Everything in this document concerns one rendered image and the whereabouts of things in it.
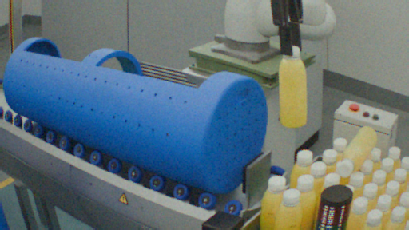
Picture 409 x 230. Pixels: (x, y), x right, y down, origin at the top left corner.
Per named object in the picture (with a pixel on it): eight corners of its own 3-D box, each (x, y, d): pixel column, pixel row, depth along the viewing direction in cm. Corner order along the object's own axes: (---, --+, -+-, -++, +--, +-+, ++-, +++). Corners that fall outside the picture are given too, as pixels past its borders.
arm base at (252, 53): (231, 37, 231) (232, 23, 229) (282, 53, 219) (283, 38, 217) (199, 48, 217) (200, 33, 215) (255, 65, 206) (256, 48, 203)
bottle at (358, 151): (363, 120, 144) (343, 148, 132) (381, 134, 142) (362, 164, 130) (354, 140, 148) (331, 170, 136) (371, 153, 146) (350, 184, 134)
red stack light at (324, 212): (327, 204, 102) (329, 185, 100) (354, 210, 99) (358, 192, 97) (310, 222, 97) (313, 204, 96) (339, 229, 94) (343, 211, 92)
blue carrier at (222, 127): (54, 99, 216) (52, 27, 204) (266, 167, 169) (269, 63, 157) (6, 124, 194) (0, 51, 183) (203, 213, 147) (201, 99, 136)
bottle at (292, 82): (279, 128, 141) (277, 57, 135) (279, 117, 147) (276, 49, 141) (307, 128, 140) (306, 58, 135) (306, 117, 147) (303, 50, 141)
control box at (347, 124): (344, 130, 173) (346, 98, 168) (395, 144, 162) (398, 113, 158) (331, 144, 165) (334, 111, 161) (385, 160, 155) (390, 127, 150)
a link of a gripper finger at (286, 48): (291, 25, 133) (289, 26, 133) (293, 56, 136) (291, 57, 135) (279, 24, 135) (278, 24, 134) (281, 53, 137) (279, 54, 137)
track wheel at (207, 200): (204, 190, 154) (200, 188, 152) (220, 195, 151) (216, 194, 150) (198, 207, 153) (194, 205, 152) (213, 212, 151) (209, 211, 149)
